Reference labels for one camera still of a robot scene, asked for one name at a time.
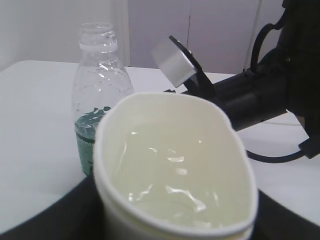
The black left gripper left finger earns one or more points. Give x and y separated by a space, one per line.
76 216

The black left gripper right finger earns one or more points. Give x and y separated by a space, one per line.
275 222

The white paper cup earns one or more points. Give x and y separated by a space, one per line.
169 166

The clear green-label water bottle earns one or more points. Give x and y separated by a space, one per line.
100 82

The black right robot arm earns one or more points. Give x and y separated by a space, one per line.
283 76

